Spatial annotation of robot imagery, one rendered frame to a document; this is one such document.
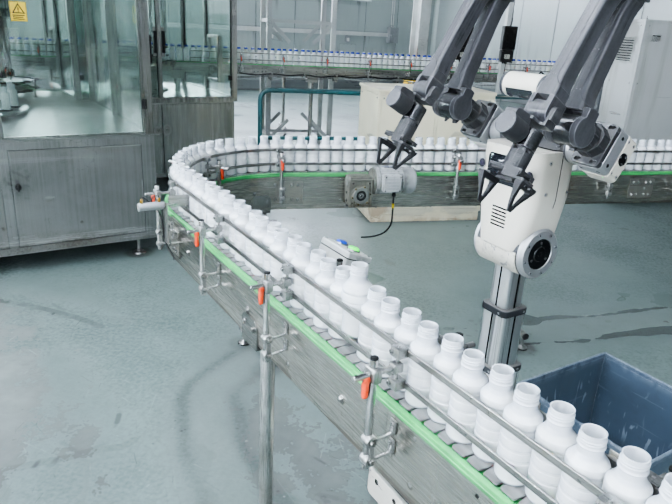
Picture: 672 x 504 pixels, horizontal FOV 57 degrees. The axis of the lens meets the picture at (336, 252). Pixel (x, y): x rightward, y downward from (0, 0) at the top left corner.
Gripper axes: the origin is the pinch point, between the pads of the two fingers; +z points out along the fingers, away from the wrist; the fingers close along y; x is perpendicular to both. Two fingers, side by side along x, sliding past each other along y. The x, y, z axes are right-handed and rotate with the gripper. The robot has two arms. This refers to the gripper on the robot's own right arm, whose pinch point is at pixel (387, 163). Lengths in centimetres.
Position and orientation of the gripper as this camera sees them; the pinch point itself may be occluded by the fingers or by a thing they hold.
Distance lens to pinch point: 188.7
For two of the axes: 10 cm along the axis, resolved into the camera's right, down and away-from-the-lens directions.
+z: -4.8, 8.8, 0.7
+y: 4.3, 3.0, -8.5
